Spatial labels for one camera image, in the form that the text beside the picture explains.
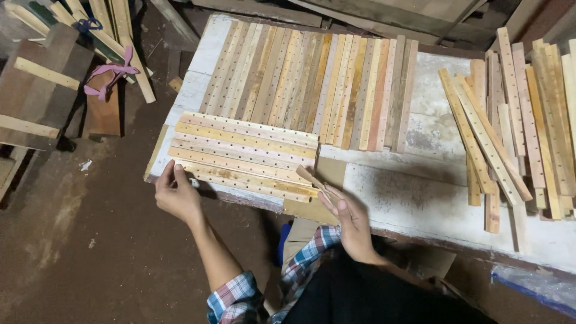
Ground person's left hand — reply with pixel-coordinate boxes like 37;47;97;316
155;160;204;226

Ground person's right hand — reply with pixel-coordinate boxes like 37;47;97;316
317;184;384;267

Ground pale drilled wood slat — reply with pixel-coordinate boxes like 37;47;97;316
174;160;318;203

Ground small wooden sanding piece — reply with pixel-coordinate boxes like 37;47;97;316
295;164;330;195

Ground plain thin wood board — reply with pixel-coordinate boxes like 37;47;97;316
143;124;170;183

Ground khaki trousers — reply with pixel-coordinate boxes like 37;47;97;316
281;218;326;272

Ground plaid shirt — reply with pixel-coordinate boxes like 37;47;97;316
206;225;344;324

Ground brown cardboard sheet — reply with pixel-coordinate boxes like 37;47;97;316
282;156;348;227

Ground blue slipper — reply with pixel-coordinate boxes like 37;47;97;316
276;222;293;267

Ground stack of drilled slats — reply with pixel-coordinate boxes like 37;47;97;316
167;111;321;186

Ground row of drilled wooden strips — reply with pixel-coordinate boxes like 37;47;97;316
199;20;419;155

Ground pile of scrap wood planks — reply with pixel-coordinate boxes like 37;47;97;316
0;0;157;151

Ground clear plastic sheet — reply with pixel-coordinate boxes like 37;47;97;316
490;265;576;318

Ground loose heap of drilled battens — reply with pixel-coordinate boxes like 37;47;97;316
438;27;576;235

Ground leaning background wood boards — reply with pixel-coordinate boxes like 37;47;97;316
148;0;576;54

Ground pink cloth strap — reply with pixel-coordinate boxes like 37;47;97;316
83;45;141;102

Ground blue cloth strap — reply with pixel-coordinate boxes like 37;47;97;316
72;16;104;35

